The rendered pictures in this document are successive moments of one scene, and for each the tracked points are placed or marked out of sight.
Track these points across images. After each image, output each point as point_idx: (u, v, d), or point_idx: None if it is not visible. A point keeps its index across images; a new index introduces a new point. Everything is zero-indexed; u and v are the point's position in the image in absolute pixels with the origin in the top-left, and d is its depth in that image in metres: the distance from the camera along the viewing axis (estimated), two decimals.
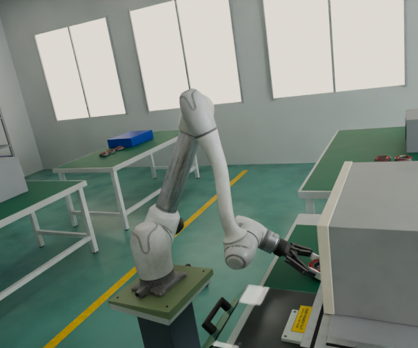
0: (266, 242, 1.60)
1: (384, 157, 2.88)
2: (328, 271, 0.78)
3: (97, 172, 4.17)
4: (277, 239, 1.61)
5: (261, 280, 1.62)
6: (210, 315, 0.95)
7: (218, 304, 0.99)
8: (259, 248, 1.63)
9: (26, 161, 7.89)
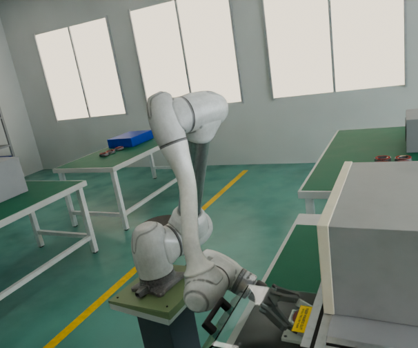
0: (238, 285, 1.28)
1: (384, 157, 2.88)
2: (328, 271, 0.78)
3: (97, 172, 4.17)
4: (252, 282, 1.28)
5: (261, 280, 1.62)
6: (210, 315, 0.95)
7: (218, 304, 0.99)
8: (231, 291, 1.31)
9: (26, 161, 7.89)
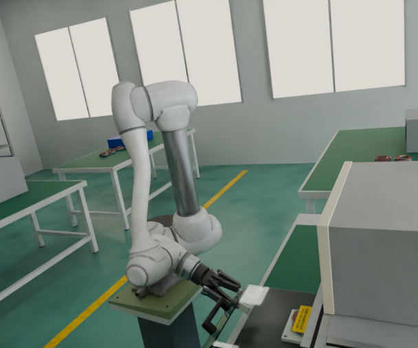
0: None
1: (384, 157, 2.88)
2: (328, 271, 0.78)
3: (97, 172, 4.17)
4: None
5: (261, 280, 1.62)
6: (210, 315, 0.95)
7: (218, 304, 0.99)
8: (188, 252, 1.42)
9: (26, 161, 7.89)
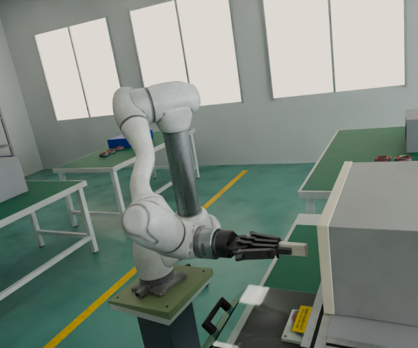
0: None
1: (384, 157, 2.88)
2: (328, 271, 0.78)
3: (97, 172, 4.17)
4: None
5: (261, 280, 1.62)
6: (210, 315, 0.95)
7: (218, 304, 0.99)
8: None
9: (26, 161, 7.89)
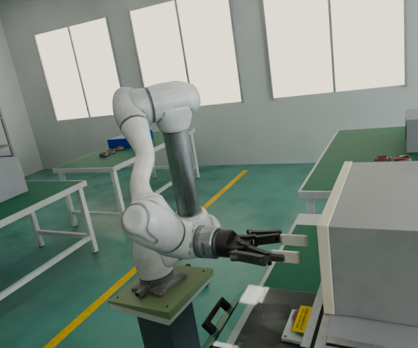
0: None
1: (384, 157, 2.88)
2: (328, 271, 0.78)
3: (97, 172, 4.17)
4: None
5: (261, 280, 1.62)
6: (210, 315, 0.95)
7: (218, 304, 0.99)
8: (204, 226, 1.10)
9: (26, 161, 7.89)
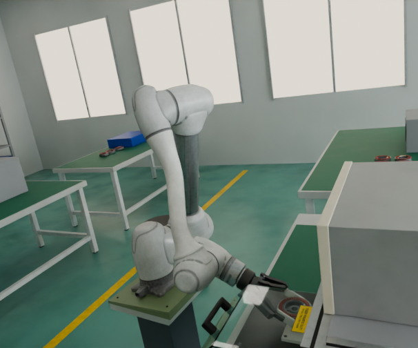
0: None
1: (384, 157, 2.88)
2: (328, 271, 0.78)
3: (97, 172, 4.17)
4: None
5: None
6: (210, 315, 0.95)
7: (218, 304, 0.99)
8: (233, 256, 1.35)
9: (26, 161, 7.89)
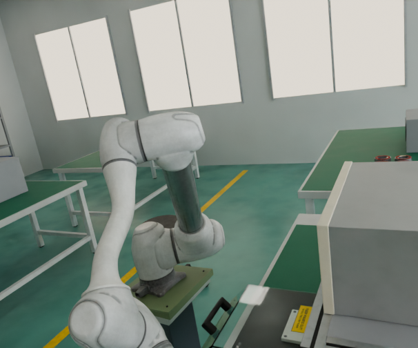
0: None
1: (384, 157, 2.88)
2: (328, 271, 0.78)
3: (97, 172, 4.17)
4: None
5: (261, 280, 1.62)
6: (210, 315, 0.95)
7: (218, 304, 0.99)
8: (167, 340, 0.88)
9: (26, 161, 7.89)
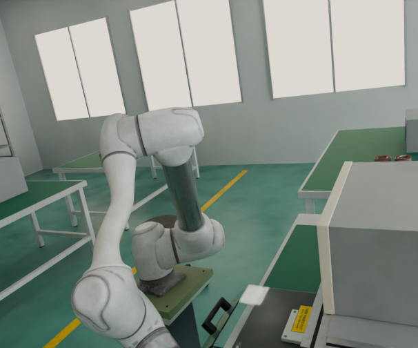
0: None
1: (384, 157, 2.88)
2: (328, 271, 0.78)
3: (97, 172, 4.17)
4: None
5: (261, 280, 1.62)
6: (210, 315, 0.95)
7: (218, 304, 0.99)
8: (164, 327, 0.87)
9: (26, 161, 7.89)
